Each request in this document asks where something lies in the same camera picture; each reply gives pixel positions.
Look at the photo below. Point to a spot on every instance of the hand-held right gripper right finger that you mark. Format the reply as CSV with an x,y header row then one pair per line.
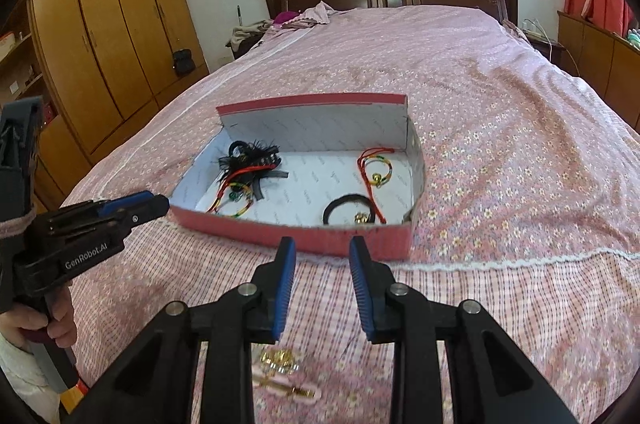
x,y
360,289

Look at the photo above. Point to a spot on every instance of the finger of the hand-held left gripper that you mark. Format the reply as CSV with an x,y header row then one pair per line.
x,y
150,209
125,203

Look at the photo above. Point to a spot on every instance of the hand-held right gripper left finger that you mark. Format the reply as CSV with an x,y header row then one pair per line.
x,y
285,284

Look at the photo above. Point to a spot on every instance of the pink cardboard box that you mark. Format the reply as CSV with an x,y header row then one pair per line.
x,y
310,239

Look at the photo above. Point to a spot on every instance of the pink pearl hair clip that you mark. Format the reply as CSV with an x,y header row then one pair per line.
x,y
280,384

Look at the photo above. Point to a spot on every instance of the black feather hair bow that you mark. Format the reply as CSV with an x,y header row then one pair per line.
x,y
252,153

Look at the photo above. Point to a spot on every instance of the person's left forearm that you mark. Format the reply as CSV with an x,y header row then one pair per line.
x,y
20,374

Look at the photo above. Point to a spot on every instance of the person's left hand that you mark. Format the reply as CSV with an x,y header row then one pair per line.
x,y
60,319

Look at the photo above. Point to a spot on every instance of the black hanging bag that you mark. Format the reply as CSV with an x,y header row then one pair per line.
x,y
182,62

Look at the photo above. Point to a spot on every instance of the open wooden shelf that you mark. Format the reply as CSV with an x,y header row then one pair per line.
x,y
20,73

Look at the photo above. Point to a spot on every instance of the wooden wardrobe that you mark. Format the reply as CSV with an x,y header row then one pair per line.
x,y
125,28

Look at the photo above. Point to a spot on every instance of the dark wooden nightstand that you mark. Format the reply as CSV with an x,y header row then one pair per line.
x,y
545,51

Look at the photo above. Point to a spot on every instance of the low wooden cabinet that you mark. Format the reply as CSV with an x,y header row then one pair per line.
x,y
595,53

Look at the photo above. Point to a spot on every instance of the pastel plush toy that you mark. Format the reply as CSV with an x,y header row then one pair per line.
x,y
634,38

